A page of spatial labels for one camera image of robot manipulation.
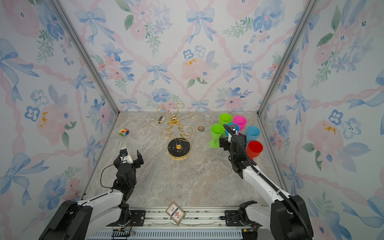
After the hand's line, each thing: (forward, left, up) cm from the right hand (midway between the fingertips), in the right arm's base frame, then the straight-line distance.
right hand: (231, 133), depth 84 cm
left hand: (-9, +57, -6) cm, 58 cm away
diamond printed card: (-37, +30, -17) cm, 51 cm away
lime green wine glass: (+17, +1, -6) cm, 18 cm away
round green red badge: (+18, +16, -18) cm, 30 cm away
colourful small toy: (+13, +71, -16) cm, 74 cm away
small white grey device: (+26, +46, -16) cm, 55 cm away
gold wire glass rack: (+1, +31, -16) cm, 35 cm away
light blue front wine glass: (+6, -15, -7) cm, 18 cm away
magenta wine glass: (+13, -9, -4) cm, 16 cm away
